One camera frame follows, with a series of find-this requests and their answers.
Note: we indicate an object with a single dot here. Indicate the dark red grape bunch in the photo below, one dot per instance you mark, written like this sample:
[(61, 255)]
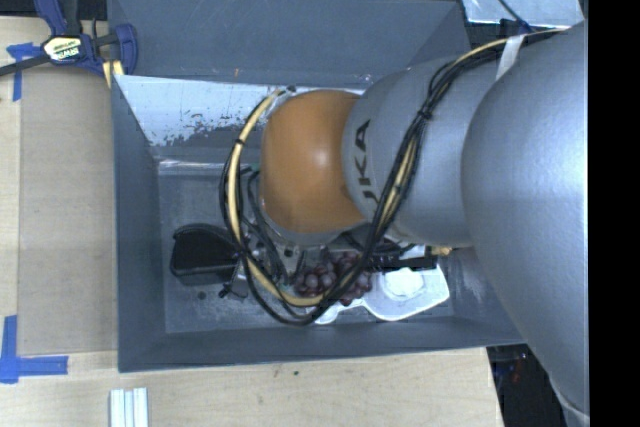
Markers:
[(315, 280)]

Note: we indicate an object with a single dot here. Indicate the grey metal bin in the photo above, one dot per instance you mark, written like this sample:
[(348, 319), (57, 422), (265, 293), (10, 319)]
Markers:
[(280, 30)]

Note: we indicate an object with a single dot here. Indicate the black plastic case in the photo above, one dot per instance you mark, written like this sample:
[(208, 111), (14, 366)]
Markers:
[(200, 255)]

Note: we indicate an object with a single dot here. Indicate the pale wood flat board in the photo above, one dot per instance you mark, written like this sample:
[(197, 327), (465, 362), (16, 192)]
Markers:
[(65, 215)]

